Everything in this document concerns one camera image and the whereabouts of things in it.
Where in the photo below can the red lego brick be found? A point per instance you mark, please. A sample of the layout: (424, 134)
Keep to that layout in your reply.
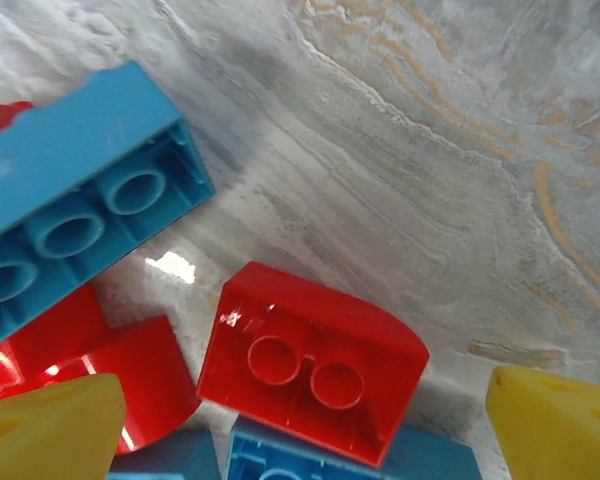
(60, 320)
(305, 325)
(150, 375)
(0, 117)

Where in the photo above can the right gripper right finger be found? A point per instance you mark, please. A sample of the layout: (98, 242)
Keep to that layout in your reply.
(555, 435)

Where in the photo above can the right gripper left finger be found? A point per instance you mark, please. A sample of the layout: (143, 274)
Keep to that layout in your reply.
(45, 440)

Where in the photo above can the blue lego brick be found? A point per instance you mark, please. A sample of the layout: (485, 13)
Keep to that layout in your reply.
(80, 150)
(180, 460)
(430, 460)

